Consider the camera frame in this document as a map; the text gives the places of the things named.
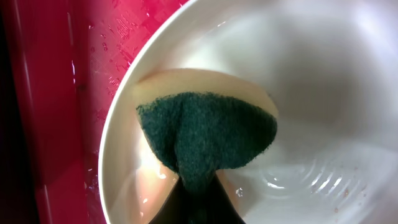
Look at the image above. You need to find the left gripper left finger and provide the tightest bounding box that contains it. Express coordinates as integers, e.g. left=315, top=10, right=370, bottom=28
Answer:
left=149, top=179, right=190, bottom=224

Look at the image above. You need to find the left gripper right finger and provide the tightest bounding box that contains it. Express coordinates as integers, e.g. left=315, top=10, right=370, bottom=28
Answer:
left=205, top=176, right=246, bottom=224

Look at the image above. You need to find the green and yellow sponge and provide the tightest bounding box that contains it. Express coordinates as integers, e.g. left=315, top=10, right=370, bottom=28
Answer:
left=132, top=69, right=278, bottom=194

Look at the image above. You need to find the white plate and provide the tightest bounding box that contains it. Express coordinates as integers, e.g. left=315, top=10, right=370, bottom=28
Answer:
left=98, top=1, right=397, bottom=223

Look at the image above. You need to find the red plastic tray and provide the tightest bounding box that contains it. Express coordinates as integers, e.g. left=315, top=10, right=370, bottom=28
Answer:
left=1, top=0, right=185, bottom=223

